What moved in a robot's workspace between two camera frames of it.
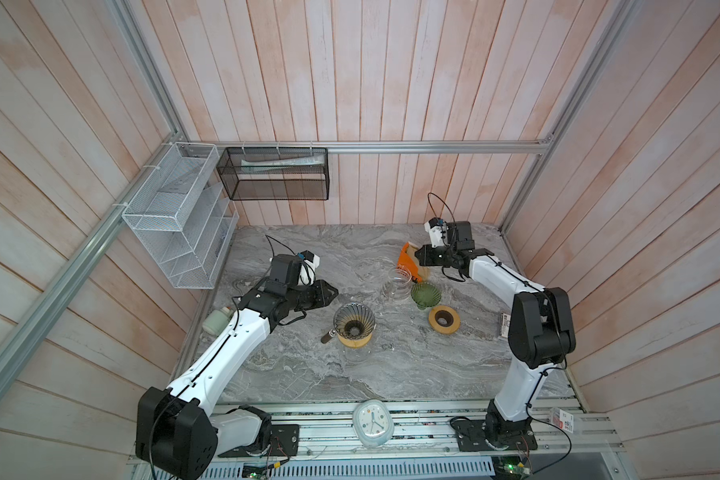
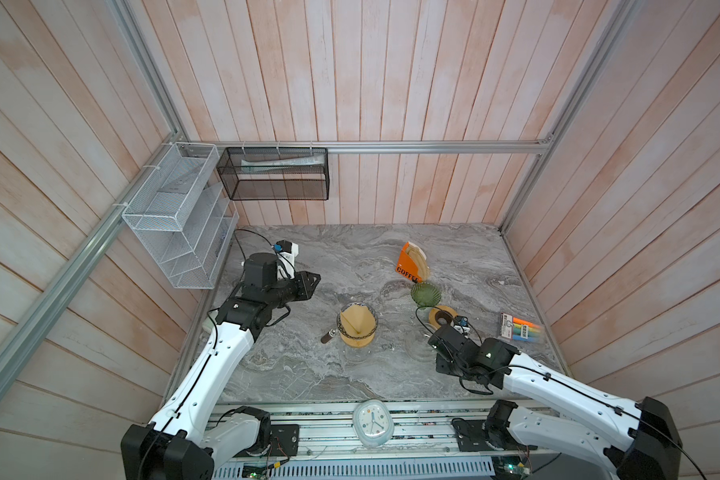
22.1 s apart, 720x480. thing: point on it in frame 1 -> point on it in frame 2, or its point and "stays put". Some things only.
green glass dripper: [425, 295] stays put
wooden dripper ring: [355, 343] stays put
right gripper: [430, 255] -> [442, 341]
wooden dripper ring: [444, 319] stays put
